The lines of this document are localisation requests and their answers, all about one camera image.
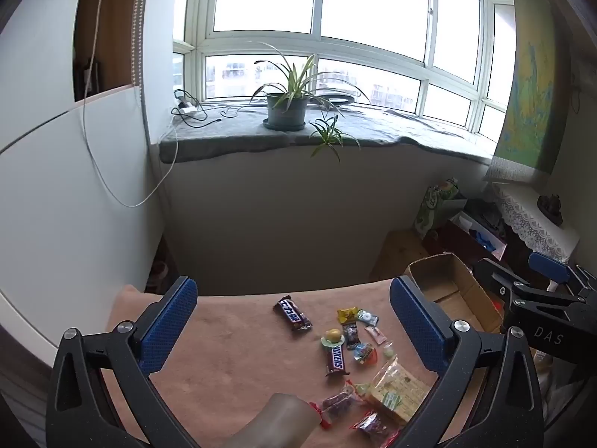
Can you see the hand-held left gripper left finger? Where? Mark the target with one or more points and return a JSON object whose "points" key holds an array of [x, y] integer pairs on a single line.
{"points": [[170, 322]]}

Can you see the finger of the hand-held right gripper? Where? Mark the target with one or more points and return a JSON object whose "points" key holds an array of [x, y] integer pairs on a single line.
{"points": [[550, 267], [494, 276]]}

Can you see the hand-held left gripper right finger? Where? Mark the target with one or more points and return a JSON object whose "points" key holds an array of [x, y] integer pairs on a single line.
{"points": [[419, 331]]}

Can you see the cardboard box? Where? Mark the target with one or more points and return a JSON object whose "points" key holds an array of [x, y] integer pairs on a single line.
{"points": [[475, 298]]}

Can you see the clear cracker packet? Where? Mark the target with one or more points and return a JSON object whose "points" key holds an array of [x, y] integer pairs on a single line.
{"points": [[399, 389]]}

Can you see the brown chocolate bar blue print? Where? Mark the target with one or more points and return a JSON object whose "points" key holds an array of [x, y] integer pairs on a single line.
{"points": [[336, 359]]}

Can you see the green jelly cup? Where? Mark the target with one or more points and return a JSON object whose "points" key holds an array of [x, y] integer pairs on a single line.
{"points": [[332, 337]]}

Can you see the clear red plum packet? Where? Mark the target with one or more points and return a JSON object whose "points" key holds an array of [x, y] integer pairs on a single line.
{"points": [[373, 424], [336, 403]]}

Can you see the dark chocolate bar white print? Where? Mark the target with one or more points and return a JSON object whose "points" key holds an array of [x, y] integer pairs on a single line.
{"points": [[293, 313]]}

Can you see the small green candy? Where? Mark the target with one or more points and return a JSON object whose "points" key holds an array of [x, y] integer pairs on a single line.
{"points": [[389, 351]]}

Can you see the blue plastic item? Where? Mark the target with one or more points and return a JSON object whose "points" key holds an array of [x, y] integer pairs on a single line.
{"points": [[482, 239]]}

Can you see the pink candy packet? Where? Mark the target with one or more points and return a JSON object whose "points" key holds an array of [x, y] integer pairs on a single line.
{"points": [[376, 334]]}

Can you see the white lace cloth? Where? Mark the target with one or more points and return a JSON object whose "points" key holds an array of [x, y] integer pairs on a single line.
{"points": [[527, 224]]}

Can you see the teal white candy packet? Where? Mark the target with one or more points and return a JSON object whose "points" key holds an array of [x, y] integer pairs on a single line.
{"points": [[368, 318]]}

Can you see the colourful round candy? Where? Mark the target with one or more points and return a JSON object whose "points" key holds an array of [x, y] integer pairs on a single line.
{"points": [[364, 353]]}

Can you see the small brown figurine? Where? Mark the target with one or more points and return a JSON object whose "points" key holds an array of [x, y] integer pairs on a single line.
{"points": [[550, 207]]}

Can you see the red box white inside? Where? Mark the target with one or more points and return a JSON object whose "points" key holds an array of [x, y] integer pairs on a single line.
{"points": [[464, 220]]}

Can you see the dark red box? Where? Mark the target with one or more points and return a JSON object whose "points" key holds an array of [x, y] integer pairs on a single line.
{"points": [[443, 238]]}

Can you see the pink table cloth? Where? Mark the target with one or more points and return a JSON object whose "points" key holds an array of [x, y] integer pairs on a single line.
{"points": [[233, 336]]}

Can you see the small dark candy packet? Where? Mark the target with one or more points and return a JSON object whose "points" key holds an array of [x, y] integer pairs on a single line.
{"points": [[350, 334]]}

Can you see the yellow candy packet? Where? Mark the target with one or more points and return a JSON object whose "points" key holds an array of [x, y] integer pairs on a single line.
{"points": [[347, 314]]}

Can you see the green printed bag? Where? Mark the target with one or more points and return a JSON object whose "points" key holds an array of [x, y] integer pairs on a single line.
{"points": [[429, 207]]}

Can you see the green printed packet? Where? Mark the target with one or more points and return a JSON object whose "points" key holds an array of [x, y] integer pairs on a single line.
{"points": [[451, 189]]}

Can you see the tan rounded object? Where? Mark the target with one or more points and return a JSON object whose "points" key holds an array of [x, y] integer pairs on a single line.
{"points": [[275, 422]]}

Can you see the white cabinet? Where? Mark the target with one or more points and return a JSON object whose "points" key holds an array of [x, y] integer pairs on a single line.
{"points": [[56, 196]]}

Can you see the grey windowsill cloth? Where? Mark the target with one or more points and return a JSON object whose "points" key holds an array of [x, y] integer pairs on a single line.
{"points": [[233, 135]]}

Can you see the white power strip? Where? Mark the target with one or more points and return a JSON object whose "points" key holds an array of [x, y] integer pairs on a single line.
{"points": [[186, 108]]}

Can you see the dark round tray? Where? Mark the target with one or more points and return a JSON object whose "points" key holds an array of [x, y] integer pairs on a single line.
{"points": [[338, 101]]}

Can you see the potted spider plant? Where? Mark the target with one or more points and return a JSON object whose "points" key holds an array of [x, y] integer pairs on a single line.
{"points": [[285, 112]]}

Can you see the wooden shelf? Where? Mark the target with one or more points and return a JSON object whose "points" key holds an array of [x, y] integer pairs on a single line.
{"points": [[112, 18]]}

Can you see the wall map poster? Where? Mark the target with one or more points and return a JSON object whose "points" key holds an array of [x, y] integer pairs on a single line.
{"points": [[531, 79]]}

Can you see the white window frame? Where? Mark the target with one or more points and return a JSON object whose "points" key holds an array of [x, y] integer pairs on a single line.
{"points": [[261, 42]]}

